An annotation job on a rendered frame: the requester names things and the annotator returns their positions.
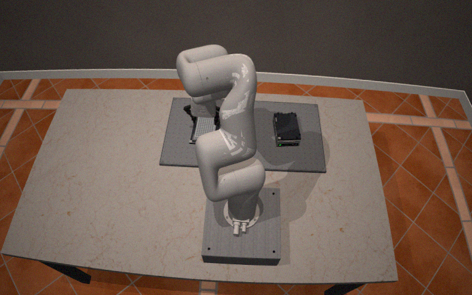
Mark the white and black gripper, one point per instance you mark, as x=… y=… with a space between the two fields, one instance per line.
x=208 y=110

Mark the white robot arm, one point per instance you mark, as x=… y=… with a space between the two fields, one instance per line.
x=225 y=156

